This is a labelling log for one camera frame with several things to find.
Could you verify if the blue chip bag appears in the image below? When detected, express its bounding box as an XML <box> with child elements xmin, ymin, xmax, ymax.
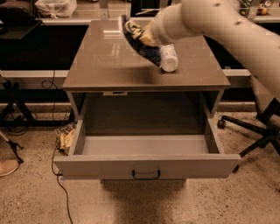
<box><xmin>119</xmin><ymin>15</ymin><xmax>161</xmax><ymax>67</ymax></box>

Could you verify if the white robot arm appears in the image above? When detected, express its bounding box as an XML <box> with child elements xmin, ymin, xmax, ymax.
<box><xmin>140</xmin><ymin>0</ymin><xmax>280</xmax><ymax>99</ymax></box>

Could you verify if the grey cabinet with glossy top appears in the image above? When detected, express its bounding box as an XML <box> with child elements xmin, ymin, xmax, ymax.
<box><xmin>63</xmin><ymin>20</ymin><xmax>230</xmax><ymax>114</ymax></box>

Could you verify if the white plastic bag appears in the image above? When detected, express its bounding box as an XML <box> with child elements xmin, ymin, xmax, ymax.
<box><xmin>35</xmin><ymin>0</ymin><xmax>77</xmax><ymax>18</ymax></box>

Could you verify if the open grey top drawer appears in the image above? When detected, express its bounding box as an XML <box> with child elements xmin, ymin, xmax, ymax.
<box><xmin>53</xmin><ymin>92</ymin><xmax>242</xmax><ymax>180</ymax></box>

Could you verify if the white plastic bottle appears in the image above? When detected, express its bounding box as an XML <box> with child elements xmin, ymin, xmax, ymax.
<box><xmin>159</xmin><ymin>45</ymin><xmax>179</xmax><ymax>73</ymax></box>

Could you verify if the crumpled yellow packaging on floor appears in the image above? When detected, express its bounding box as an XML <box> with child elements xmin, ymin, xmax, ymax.
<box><xmin>54</xmin><ymin>124</ymin><xmax>75</xmax><ymax>155</ymax></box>

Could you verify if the black desk at left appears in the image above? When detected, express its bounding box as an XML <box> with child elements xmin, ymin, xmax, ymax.
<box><xmin>0</xmin><ymin>6</ymin><xmax>43</xmax><ymax>40</ymax></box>

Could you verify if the black office chair base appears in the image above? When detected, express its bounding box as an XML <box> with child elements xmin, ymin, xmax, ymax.
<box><xmin>216</xmin><ymin>97</ymin><xmax>280</xmax><ymax>173</ymax></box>

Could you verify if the beige shoe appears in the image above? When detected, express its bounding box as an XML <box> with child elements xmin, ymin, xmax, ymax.
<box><xmin>0</xmin><ymin>159</ymin><xmax>19</xmax><ymax>177</ymax></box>

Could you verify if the black drawer handle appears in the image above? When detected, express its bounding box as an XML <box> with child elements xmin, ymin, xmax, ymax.
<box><xmin>131</xmin><ymin>170</ymin><xmax>161</xmax><ymax>180</ymax></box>

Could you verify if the black floor cable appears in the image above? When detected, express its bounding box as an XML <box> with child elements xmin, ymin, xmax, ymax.
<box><xmin>51</xmin><ymin>139</ymin><xmax>74</xmax><ymax>224</ymax></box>

